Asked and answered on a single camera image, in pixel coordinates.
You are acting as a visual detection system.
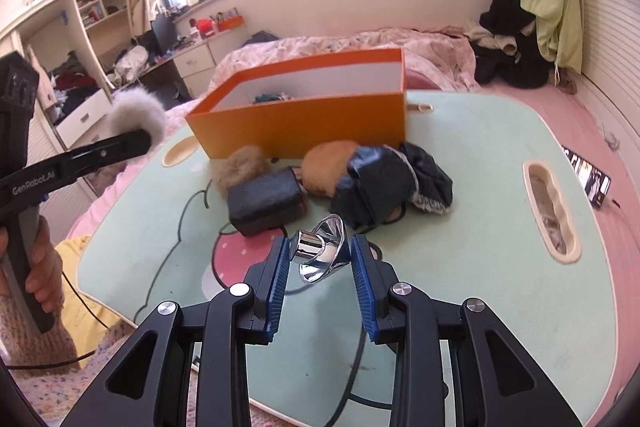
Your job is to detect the person's left forearm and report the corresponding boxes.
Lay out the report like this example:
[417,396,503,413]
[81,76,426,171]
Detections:
[0,294,78,370]

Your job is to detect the white wall shelf unit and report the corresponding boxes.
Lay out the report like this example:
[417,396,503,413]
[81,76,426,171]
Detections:
[67,0,146,82]

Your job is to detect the green cartoon desktop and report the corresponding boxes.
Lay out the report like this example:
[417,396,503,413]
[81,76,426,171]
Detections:
[75,89,631,427]

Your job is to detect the black smartphone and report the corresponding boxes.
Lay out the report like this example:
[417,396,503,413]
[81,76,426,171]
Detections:
[562,146,612,208]

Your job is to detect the black clothes pile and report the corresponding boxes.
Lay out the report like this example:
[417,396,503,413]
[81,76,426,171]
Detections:
[472,0,551,88]

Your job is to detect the black computer monitor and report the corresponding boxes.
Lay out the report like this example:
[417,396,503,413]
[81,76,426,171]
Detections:
[151,13,180,52]

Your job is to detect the black cable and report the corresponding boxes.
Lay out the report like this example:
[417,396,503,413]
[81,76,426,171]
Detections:
[7,272,136,368]

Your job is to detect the yellow cloth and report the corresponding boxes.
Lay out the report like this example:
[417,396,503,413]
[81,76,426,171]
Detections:
[55,237,133,333]

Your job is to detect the brown fluffy pompom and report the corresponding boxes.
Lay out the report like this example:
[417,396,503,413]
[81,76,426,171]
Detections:
[210,146,273,198]

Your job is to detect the white low drawer unit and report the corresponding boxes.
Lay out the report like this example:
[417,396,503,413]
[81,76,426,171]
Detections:
[52,89,113,142]

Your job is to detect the orange cardboard box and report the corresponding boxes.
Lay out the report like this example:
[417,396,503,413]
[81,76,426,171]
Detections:
[185,48,408,160]

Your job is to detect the shiny chrome reflector cup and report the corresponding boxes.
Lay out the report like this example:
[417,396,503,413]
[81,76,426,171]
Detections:
[291,214,348,283]

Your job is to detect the grey clothing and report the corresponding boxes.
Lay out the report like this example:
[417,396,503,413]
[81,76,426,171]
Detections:
[242,31,280,48]

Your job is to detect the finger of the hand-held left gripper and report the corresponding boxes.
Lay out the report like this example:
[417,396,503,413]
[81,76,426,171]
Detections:
[65,129,153,178]

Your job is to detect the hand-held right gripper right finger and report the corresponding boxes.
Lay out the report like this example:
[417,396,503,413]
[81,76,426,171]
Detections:
[350,234,583,427]

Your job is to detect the white drawer cabinet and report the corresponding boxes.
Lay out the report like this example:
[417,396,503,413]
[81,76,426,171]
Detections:
[172,42,218,80]

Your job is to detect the person's left hand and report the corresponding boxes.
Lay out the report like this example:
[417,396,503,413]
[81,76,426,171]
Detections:
[0,217,64,333]

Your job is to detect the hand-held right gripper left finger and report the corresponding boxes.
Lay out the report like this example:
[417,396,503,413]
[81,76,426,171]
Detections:
[60,234,291,427]

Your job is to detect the person's speckled fuzzy clothing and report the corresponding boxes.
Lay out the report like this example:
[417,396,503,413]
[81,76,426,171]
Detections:
[15,332,201,427]

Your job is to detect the black crumpled bag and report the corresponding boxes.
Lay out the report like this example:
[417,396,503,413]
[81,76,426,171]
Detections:
[330,142,453,230]

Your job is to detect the brown card deck box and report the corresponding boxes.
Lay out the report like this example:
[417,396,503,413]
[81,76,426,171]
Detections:
[227,167,307,238]

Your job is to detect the tan plush toy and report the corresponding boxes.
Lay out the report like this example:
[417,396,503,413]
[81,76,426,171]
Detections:
[300,140,358,198]

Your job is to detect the grey-white fluffy pompom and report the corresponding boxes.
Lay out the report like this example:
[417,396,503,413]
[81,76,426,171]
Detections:
[102,89,167,158]

